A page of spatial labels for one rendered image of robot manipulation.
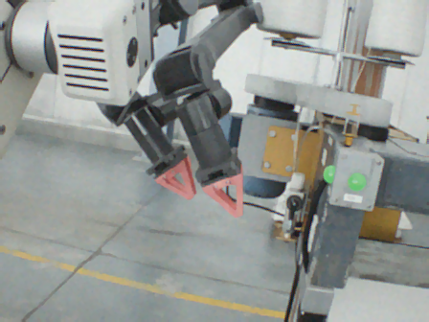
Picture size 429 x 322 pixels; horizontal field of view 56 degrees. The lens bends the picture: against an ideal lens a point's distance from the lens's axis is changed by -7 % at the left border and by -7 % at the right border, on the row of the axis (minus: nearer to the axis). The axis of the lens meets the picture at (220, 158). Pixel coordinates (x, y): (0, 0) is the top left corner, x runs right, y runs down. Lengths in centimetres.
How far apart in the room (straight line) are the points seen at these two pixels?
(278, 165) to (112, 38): 75
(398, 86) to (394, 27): 507
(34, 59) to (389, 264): 81
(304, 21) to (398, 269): 60
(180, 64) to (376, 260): 61
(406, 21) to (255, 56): 494
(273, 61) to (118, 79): 544
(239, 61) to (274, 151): 484
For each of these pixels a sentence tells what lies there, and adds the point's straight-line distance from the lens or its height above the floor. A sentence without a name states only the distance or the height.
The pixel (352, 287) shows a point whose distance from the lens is 103.
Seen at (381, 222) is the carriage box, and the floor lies 112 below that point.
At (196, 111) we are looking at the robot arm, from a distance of 67.
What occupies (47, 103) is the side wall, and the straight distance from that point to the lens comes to 692.
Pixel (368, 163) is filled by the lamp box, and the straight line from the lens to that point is 71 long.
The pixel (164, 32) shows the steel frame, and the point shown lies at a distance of 569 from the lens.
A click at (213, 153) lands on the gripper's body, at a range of 68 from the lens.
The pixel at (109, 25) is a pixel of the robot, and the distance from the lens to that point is 47.
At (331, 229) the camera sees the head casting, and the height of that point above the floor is 118.
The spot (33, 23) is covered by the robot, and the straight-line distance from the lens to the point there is 53.
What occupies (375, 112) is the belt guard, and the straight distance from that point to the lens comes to 87.
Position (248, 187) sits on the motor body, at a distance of 120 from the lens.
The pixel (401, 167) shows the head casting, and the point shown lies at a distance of 78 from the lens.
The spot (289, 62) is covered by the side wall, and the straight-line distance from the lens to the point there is 590.
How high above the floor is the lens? 144
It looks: 13 degrees down
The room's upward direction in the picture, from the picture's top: 8 degrees clockwise
